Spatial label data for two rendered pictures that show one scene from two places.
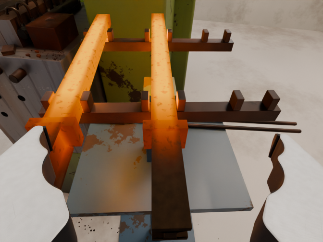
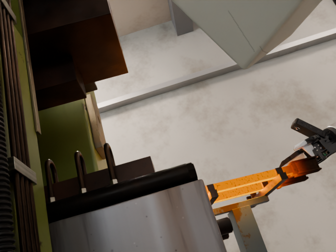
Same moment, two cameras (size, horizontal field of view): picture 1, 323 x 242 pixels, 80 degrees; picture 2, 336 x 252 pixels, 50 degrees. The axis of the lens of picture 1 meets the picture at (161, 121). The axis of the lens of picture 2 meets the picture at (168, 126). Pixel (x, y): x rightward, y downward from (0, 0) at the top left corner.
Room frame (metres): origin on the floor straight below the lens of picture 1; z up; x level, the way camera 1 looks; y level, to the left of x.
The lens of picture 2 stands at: (0.62, 1.12, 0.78)
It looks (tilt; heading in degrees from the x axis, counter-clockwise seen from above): 25 degrees up; 261
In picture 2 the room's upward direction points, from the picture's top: 17 degrees counter-clockwise
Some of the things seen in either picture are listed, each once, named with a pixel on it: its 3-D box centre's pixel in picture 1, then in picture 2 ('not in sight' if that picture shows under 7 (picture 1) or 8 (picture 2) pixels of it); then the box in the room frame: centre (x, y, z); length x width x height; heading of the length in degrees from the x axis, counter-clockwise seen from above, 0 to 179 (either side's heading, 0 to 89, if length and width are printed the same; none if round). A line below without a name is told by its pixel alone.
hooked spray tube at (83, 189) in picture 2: not in sight; (82, 178); (0.68, 0.60, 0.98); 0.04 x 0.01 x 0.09; 84
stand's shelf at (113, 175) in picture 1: (158, 153); not in sight; (0.30, 0.01, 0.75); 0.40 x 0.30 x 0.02; 94
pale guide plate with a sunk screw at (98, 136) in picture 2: not in sight; (96, 126); (0.66, 0.19, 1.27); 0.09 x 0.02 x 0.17; 84
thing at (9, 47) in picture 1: (8, 49); not in sight; (0.53, 0.44, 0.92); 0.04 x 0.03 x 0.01; 25
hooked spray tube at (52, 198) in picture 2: not in sight; (53, 186); (0.72, 0.60, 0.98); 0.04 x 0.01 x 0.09; 84
